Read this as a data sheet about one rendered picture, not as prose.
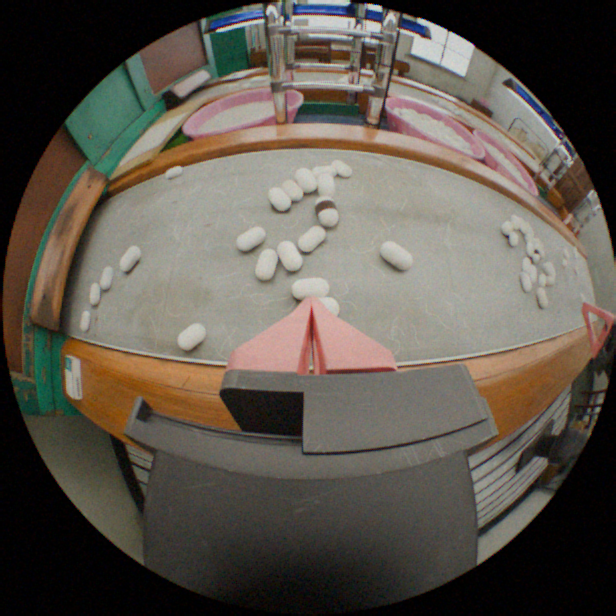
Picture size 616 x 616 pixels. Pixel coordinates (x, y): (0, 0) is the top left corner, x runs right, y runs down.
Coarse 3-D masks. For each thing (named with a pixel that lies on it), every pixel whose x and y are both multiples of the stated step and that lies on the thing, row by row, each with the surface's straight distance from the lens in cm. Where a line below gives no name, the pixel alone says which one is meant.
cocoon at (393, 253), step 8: (384, 248) 22; (392, 248) 22; (400, 248) 23; (384, 256) 23; (392, 256) 22; (400, 256) 22; (408, 256) 23; (392, 264) 23; (400, 264) 22; (408, 264) 23
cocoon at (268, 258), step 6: (264, 252) 21; (270, 252) 21; (264, 258) 21; (270, 258) 21; (276, 258) 21; (258, 264) 21; (264, 264) 21; (270, 264) 21; (258, 270) 21; (264, 270) 20; (270, 270) 21; (258, 276) 21; (264, 276) 21; (270, 276) 21
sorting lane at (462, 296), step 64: (128, 192) 50; (192, 192) 34; (256, 192) 29; (384, 192) 30; (448, 192) 37; (192, 256) 26; (256, 256) 23; (320, 256) 22; (448, 256) 28; (512, 256) 41; (128, 320) 30; (192, 320) 24; (256, 320) 21; (384, 320) 22; (448, 320) 25; (512, 320) 35; (576, 320) 75
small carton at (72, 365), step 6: (66, 360) 39; (72, 360) 37; (78, 360) 37; (66, 366) 39; (72, 366) 37; (78, 366) 38; (66, 372) 40; (72, 372) 37; (78, 372) 38; (66, 378) 40; (72, 378) 37; (78, 378) 38; (66, 384) 40; (72, 384) 37; (78, 384) 38; (72, 390) 38; (78, 390) 38; (72, 396) 38; (78, 396) 38
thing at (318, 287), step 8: (304, 280) 20; (312, 280) 20; (320, 280) 20; (296, 288) 19; (304, 288) 19; (312, 288) 19; (320, 288) 19; (328, 288) 20; (296, 296) 20; (304, 296) 19; (320, 296) 20
